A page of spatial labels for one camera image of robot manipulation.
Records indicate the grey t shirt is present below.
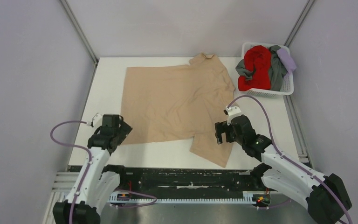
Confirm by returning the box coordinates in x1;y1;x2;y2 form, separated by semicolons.
235;45;288;92

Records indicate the corner wall profile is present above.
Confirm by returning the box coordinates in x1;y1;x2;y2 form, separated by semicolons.
59;0;99;66
284;0;316;47

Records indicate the red t shirt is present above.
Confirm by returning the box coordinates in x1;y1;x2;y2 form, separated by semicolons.
235;45;272;91

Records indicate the beige t shirt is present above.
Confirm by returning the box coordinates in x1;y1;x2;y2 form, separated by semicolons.
121;53;235;167

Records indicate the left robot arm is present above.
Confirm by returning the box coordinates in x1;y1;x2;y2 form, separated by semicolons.
53;113;132;224

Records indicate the white slotted cable duct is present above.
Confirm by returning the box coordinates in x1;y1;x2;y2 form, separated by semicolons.
107;191;270;207

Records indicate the aluminium frame rail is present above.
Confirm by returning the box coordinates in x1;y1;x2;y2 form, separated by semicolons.
51;172;79;193

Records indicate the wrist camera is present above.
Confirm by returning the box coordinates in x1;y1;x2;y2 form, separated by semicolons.
86;113;103;127
224;106;242;125

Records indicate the white plastic laundry basket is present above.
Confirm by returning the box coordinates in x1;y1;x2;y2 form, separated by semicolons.
241;42;294;98

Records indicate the right corner wall profile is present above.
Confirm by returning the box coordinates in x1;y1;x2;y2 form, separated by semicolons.
284;0;316;47

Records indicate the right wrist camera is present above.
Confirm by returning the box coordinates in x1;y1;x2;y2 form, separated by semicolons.
224;106;242;125

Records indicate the lilac t shirt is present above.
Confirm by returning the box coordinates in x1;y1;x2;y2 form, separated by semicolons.
276;48;297;73

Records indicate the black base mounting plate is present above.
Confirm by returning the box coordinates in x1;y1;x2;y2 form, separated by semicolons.
103;165;267;199

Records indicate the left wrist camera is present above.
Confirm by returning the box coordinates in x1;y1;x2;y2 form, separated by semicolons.
86;113;103;127

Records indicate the left corner wall profile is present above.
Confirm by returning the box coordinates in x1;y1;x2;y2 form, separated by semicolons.
59;0;99;66

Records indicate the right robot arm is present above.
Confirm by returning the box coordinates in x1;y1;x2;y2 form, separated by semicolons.
214;115;352;224

